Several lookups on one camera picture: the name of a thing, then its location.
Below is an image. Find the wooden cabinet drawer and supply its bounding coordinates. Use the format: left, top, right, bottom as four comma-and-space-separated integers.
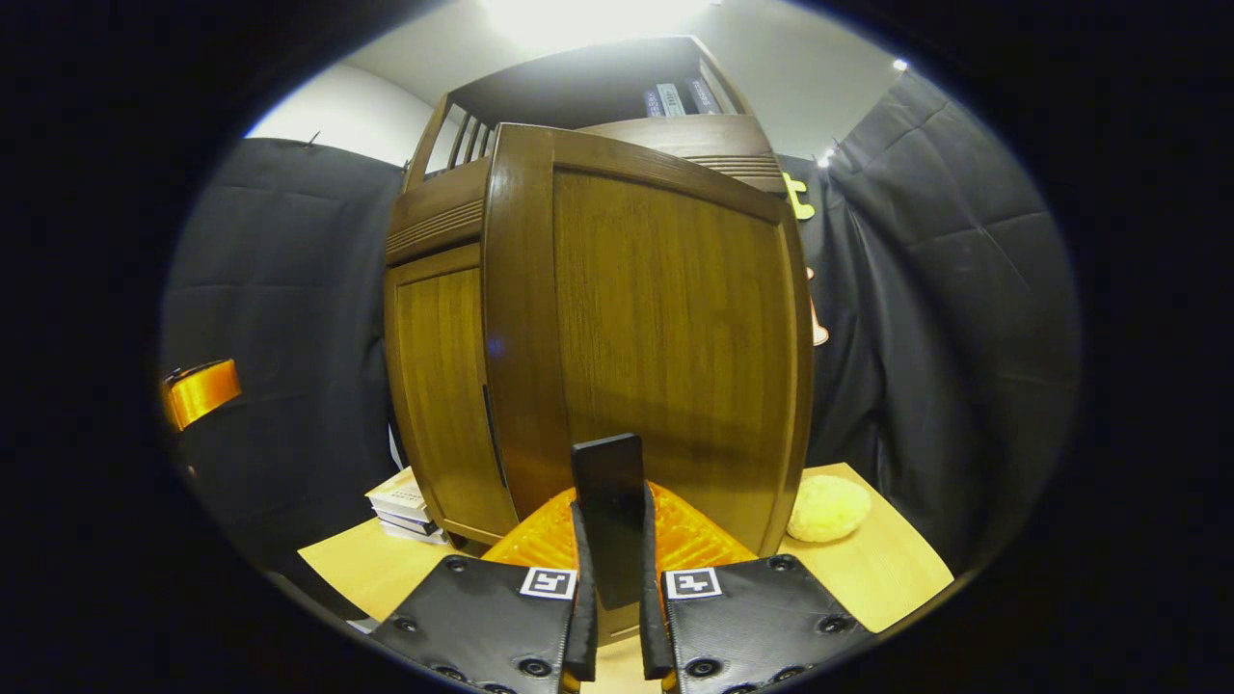
389, 114, 775, 232

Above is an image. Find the wooden cabinet door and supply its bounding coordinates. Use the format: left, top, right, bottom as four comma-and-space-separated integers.
386, 243, 522, 546
482, 122, 816, 647

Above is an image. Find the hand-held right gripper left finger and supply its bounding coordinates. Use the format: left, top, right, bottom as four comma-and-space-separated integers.
371, 482, 601, 694

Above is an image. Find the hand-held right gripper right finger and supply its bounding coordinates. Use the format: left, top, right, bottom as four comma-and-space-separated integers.
639, 480, 878, 694

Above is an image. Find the yellow fluffy ball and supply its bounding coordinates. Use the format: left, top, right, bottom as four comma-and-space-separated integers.
787, 474, 873, 544

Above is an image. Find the stack of thin books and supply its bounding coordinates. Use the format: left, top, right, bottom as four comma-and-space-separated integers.
364, 467, 451, 547

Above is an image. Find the wooden double-door shoe cabinet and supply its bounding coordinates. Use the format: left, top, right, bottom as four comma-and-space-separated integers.
384, 37, 816, 647

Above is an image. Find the black backdrop cloth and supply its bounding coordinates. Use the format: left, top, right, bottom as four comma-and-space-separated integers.
159, 69, 1083, 579

